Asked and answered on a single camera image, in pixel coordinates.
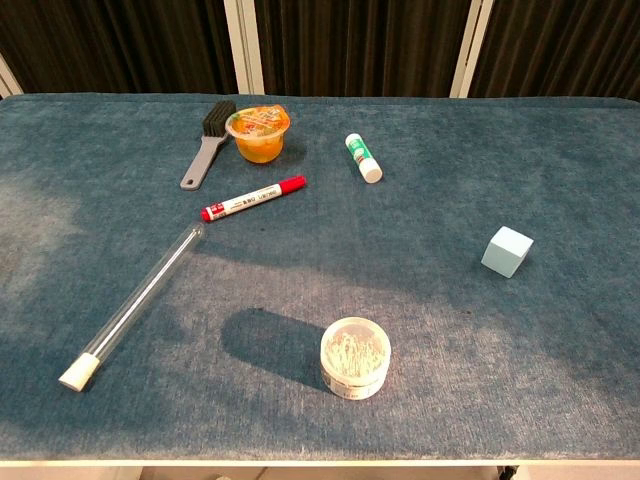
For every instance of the blue fabric table cloth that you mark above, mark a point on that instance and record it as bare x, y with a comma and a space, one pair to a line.
350, 260

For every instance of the red white marker pen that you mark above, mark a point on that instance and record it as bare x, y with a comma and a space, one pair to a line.
250, 199

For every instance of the white green glue stick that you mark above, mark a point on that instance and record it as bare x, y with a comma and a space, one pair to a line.
362, 157

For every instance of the orange fruit jelly cup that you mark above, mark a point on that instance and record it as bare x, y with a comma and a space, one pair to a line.
260, 145

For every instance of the grey brush black bristles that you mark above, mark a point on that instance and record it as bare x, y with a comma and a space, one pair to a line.
200, 165

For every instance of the light blue cube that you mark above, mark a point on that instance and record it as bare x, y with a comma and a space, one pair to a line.
505, 255

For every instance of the dark pleated curtain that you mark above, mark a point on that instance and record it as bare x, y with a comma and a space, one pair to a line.
360, 45
565, 45
115, 45

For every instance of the glass test tube white stopper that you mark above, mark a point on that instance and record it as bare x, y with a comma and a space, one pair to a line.
80, 374

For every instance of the white frame post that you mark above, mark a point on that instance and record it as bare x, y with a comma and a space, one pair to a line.
245, 50
470, 50
9, 77

